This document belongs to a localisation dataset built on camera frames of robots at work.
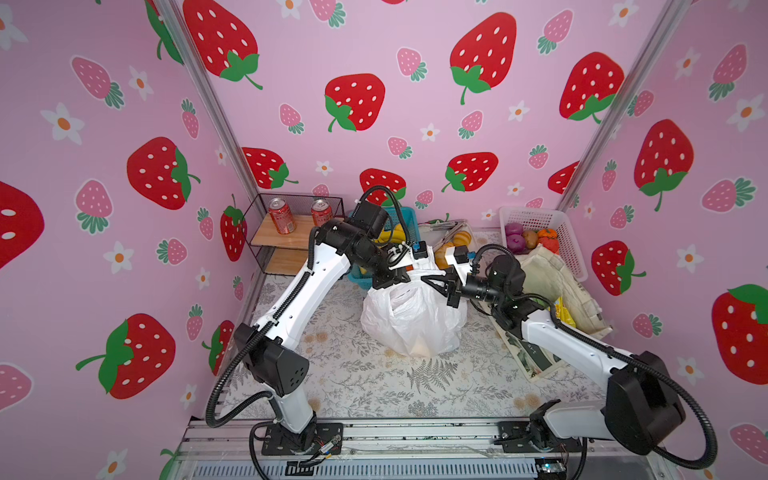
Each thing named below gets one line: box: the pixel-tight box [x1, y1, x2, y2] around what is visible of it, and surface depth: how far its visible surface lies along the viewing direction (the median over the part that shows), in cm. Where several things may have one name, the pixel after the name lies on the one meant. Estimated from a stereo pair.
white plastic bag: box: [361, 270, 468, 358], surface depth 78 cm
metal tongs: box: [418, 220, 468, 240], surface depth 123 cm
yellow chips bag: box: [555, 296, 577, 328], surface depth 79 cm
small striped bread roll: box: [453, 231, 472, 247], surface depth 117 cm
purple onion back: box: [505, 222, 523, 236], surface depth 117 cm
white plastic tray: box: [418, 219, 479, 253], surface depth 122 cm
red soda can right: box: [311, 199, 333, 227], surface depth 92 cm
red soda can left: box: [268, 197, 297, 235], surface depth 92 cm
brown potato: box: [522, 230, 539, 249], surface depth 113 cm
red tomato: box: [538, 236, 560, 255], surface depth 109 cm
